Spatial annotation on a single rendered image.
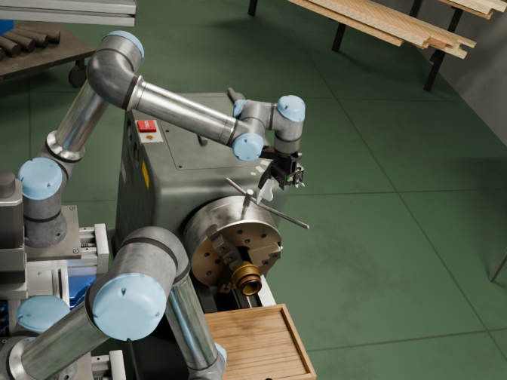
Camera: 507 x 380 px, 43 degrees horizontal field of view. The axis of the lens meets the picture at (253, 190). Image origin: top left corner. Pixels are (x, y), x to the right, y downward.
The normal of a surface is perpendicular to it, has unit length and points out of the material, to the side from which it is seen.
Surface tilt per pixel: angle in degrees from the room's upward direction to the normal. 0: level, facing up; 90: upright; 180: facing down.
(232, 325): 0
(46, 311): 8
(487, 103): 90
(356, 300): 0
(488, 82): 90
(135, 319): 84
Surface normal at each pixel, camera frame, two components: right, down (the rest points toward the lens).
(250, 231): 0.30, 0.64
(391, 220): 0.18, -0.77
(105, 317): -0.05, 0.53
